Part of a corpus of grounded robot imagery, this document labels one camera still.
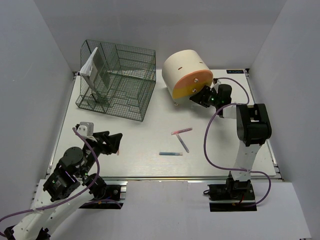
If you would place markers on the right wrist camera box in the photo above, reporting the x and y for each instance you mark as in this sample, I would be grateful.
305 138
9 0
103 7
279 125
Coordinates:
216 82

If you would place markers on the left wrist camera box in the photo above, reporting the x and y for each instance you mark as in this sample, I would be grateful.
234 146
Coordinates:
85 129

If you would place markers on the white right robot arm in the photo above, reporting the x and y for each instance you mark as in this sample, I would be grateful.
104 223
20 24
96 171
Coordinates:
253 127

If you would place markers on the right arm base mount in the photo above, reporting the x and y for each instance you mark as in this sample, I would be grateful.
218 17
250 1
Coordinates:
232 196

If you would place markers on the Canon manual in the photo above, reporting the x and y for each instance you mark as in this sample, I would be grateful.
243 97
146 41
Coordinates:
96 75

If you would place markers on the pink purple highlighter pen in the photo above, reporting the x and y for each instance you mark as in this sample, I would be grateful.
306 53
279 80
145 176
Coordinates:
181 131

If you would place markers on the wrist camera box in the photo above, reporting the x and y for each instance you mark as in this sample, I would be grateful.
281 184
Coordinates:
85 129
216 82

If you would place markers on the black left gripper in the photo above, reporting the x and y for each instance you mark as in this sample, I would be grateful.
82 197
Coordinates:
113 145

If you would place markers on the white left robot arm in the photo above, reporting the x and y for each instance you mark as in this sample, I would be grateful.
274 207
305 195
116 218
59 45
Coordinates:
70 187

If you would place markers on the aluminium mounting rail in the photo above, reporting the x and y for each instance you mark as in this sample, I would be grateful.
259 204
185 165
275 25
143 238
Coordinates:
276 178

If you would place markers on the round drawer organizer box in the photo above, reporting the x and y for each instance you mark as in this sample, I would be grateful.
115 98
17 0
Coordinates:
185 74

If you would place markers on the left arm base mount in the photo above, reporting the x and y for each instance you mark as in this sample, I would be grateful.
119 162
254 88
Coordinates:
111 198

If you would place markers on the green wire mesh organizer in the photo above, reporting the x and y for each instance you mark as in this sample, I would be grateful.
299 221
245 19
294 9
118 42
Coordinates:
125 81

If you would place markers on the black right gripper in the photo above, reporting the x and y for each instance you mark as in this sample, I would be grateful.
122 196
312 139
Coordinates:
201 97

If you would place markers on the blue highlighter pen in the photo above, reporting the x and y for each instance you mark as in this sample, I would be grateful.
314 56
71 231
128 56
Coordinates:
177 154

